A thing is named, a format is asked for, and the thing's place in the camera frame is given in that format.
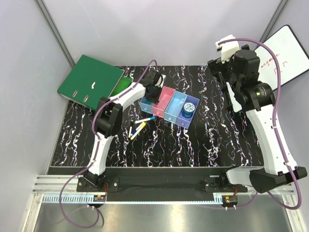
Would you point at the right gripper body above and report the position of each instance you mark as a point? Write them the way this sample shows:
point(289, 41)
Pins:
point(217, 66)

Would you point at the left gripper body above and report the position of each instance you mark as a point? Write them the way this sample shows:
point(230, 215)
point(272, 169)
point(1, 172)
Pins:
point(154, 96)

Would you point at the light blue bin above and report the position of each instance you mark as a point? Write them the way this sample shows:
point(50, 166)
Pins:
point(174, 107)
point(145, 107)

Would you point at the blue cleaning gel jar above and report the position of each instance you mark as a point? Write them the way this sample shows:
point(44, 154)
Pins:
point(188, 110)

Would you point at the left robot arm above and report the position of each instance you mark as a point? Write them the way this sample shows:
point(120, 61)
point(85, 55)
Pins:
point(108, 121)

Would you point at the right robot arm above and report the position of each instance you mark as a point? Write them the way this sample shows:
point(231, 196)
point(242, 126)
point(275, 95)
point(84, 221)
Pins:
point(237, 68)

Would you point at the pink bin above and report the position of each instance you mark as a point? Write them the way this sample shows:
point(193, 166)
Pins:
point(164, 99)

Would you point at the white blue-capped marker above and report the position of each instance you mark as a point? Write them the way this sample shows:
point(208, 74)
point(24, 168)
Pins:
point(145, 119)

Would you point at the green transparent folder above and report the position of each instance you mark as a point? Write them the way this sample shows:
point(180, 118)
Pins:
point(124, 83)

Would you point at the yellow-tipped white marker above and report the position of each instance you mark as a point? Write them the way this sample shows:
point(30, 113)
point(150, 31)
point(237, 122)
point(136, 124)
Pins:
point(140, 126)

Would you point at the purple bin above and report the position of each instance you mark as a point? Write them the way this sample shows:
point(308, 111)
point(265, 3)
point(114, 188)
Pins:
point(185, 122)

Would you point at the white marker blue tip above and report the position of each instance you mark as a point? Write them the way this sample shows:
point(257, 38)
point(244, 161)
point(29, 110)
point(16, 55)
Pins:
point(135, 134)

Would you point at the thin white pen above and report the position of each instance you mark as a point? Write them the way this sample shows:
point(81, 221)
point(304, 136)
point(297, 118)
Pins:
point(130, 131)

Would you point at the white whiteboard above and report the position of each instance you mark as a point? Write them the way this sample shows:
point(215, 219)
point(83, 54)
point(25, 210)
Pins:
point(292, 58)

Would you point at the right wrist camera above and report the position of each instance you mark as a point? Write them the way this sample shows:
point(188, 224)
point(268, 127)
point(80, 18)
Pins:
point(227, 49)

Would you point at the green ring binder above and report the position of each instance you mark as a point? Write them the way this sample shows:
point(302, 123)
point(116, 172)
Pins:
point(89, 80)

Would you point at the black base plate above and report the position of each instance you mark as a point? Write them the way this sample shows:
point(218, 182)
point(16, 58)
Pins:
point(161, 185)

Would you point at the aluminium frame rail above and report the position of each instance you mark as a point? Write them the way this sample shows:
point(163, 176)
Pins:
point(62, 188)

